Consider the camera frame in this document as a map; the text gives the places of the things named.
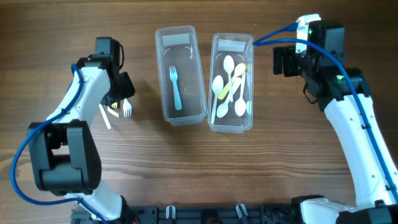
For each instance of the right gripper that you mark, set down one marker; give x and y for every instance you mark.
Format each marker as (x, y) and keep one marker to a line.
(288, 54)

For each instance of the clear plastic container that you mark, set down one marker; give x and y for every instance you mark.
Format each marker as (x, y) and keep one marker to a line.
(240, 47)
(178, 46)

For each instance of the white spoon long handle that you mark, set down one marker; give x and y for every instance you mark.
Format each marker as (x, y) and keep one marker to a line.
(217, 86)

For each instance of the white fork bluish handle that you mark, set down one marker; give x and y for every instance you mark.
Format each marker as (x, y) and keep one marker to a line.
(174, 78)

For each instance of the white fork far left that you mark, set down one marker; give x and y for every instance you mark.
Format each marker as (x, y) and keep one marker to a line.
(105, 117)

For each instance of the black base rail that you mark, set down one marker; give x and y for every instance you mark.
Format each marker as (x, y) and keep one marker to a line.
(264, 214)

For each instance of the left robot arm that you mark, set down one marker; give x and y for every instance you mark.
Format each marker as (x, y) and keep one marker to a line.
(64, 157)

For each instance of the white spoon wide handle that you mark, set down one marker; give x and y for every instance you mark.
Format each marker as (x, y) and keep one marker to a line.
(224, 107)

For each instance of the left clear plastic container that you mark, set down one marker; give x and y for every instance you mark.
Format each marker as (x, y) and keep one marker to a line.
(178, 46)

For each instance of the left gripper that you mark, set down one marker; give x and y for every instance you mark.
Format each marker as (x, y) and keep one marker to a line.
(129, 90)

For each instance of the right clear plastic container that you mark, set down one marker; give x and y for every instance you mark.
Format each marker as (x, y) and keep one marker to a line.
(240, 47)

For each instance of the thin white fork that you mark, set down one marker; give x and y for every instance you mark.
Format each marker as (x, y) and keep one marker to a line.
(113, 112)

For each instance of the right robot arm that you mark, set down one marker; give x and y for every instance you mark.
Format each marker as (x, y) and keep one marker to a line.
(317, 54)

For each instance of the yellow plastic fork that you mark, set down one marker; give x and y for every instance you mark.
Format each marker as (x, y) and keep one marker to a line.
(115, 106)

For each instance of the white fork slim handle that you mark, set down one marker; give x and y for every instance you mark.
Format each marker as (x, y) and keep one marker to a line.
(127, 108)

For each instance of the yellow plastic spoon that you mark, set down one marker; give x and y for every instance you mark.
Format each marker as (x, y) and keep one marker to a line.
(238, 71)

